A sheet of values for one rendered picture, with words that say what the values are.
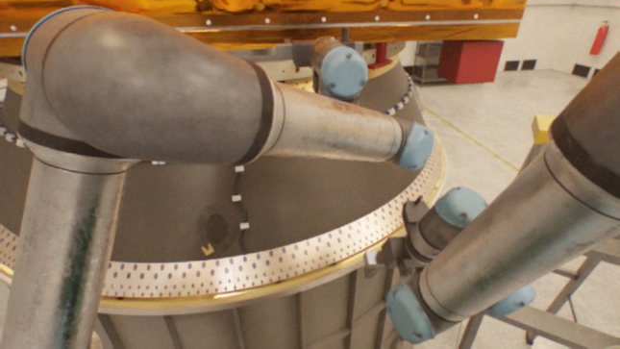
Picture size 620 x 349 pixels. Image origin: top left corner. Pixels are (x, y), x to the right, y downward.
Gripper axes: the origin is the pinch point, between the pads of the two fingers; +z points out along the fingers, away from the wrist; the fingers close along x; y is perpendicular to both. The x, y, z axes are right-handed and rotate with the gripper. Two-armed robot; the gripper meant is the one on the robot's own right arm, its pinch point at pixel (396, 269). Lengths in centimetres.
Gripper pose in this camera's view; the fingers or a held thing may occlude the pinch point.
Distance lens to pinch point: 82.0
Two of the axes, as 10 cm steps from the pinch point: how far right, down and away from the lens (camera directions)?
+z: -1.7, 6.2, 7.6
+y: 0.9, 7.8, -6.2
